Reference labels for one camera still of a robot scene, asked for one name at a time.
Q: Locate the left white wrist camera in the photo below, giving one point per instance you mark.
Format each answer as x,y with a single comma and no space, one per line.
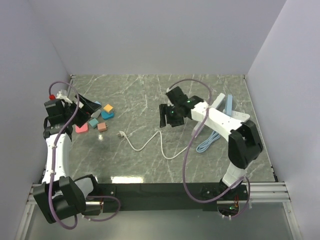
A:
62,94

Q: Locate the yellow plug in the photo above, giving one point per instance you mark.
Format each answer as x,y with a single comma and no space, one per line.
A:
108,108

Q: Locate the white triangular socket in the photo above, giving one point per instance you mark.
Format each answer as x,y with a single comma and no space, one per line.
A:
243,117

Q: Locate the blue power strip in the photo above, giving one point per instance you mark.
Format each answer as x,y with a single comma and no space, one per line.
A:
228,105

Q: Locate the white adapter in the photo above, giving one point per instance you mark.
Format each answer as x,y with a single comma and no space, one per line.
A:
96,114

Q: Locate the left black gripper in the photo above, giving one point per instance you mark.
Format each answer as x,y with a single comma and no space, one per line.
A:
86,110

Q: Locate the black base bar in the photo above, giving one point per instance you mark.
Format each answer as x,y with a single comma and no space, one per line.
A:
110,197

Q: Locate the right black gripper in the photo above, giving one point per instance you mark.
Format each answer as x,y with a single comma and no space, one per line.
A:
164,110

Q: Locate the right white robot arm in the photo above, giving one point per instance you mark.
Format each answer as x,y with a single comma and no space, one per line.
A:
244,142

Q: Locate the teal plug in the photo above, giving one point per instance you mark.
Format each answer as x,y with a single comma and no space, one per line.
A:
93,123

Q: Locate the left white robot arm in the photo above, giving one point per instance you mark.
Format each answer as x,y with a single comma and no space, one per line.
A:
58,192

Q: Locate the aluminium frame rail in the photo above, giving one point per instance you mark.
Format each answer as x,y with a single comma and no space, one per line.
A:
269,192

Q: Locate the coral plug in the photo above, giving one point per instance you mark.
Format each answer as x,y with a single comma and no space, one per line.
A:
102,127

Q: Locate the pink square plug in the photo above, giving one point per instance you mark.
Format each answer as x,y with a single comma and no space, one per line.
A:
83,129

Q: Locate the dark blue plug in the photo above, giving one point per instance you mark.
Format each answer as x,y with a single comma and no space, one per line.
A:
106,116

